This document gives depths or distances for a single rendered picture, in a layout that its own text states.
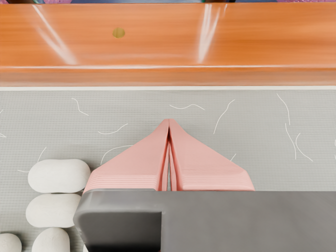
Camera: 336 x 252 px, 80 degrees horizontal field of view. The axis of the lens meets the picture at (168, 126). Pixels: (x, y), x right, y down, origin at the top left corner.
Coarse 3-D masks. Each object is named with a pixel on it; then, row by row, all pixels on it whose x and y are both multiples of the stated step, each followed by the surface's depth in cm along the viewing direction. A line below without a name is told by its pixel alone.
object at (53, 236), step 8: (48, 232) 11; (56, 232) 12; (64, 232) 12; (40, 240) 11; (48, 240) 11; (56, 240) 11; (64, 240) 12; (32, 248) 11; (40, 248) 11; (48, 248) 11; (56, 248) 11; (64, 248) 11
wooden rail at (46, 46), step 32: (0, 32) 14; (32, 32) 14; (64, 32) 14; (96, 32) 14; (128, 32) 14; (160, 32) 14; (192, 32) 14; (224, 32) 14; (256, 32) 14; (288, 32) 14; (320, 32) 14; (0, 64) 13; (32, 64) 13; (64, 64) 13; (96, 64) 13; (128, 64) 13; (160, 64) 13; (192, 64) 13; (224, 64) 13; (256, 64) 13; (288, 64) 13; (320, 64) 13
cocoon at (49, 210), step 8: (32, 200) 12; (40, 200) 12; (48, 200) 12; (56, 200) 12; (64, 200) 12; (72, 200) 12; (32, 208) 11; (40, 208) 11; (48, 208) 11; (56, 208) 11; (64, 208) 11; (72, 208) 12; (32, 216) 11; (40, 216) 11; (48, 216) 11; (56, 216) 11; (64, 216) 11; (72, 216) 12; (32, 224) 12; (40, 224) 11; (48, 224) 12; (56, 224) 12; (64, 224) 11; (72, 224) 12
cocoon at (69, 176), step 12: (36, 168) 12; (48, 168) 12; (60, 168) 12; (72, 168) 12; (84, 168) 12; (36, 180) 12; (48, 180) 12; (60, 180) 12; (72, 180) 12; (84, 180) 12
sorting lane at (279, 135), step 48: (0, 96) 15; (48, 96) 15; (96, 96) 15; (144, 96) 15; (192, 96) 15; (240, 96) 15; (288, 96) 15; (0, 144) 14; (48, 144) 14; (96, 144) 14; (240, 144) 14; (288, 144) 14; (0, 192) 13; (48, 192) 13
